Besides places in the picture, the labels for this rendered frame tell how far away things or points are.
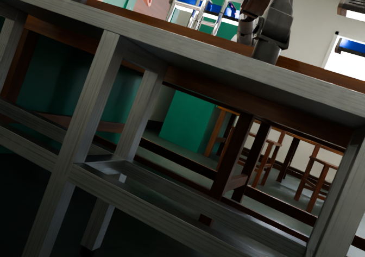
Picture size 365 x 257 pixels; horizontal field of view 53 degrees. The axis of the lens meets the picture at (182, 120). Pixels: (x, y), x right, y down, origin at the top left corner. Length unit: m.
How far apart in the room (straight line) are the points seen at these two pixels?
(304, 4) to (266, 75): 6.17
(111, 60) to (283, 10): 0.44
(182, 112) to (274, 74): 3.65
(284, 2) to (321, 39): 5.69
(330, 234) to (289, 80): 0.28
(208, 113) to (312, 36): 3.01
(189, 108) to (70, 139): 3.50
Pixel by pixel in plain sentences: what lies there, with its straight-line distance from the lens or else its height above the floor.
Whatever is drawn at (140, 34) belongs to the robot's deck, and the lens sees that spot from 0.82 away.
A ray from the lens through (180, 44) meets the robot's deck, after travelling 0.78.
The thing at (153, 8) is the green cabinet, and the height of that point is 1.02.
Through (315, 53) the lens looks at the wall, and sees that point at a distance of 6.61.
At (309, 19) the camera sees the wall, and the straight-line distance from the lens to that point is 6.77.
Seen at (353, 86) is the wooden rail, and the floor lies 0.74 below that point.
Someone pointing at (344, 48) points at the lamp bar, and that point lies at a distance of 1.99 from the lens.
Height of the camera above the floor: 0.55
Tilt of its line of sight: 3 degrees down
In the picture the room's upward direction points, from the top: 21 degrees clockwise
